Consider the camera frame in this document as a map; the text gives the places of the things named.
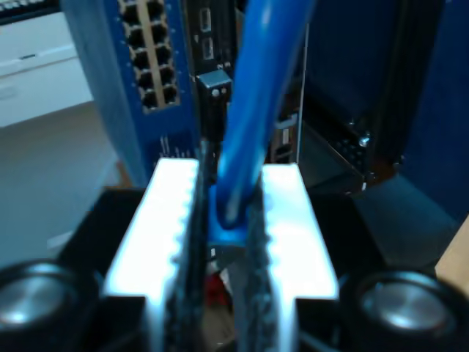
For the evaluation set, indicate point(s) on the black rack shelf tray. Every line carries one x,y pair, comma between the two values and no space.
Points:
329,146

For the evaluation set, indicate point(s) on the black rack server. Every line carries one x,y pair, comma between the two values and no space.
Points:
212,117

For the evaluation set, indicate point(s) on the white cabinet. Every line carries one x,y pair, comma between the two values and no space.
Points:
36,73

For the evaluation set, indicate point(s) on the dark blue flat chassis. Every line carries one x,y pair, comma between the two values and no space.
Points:
458,110

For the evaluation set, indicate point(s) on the blue network switch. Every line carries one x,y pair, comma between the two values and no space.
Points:
172,128

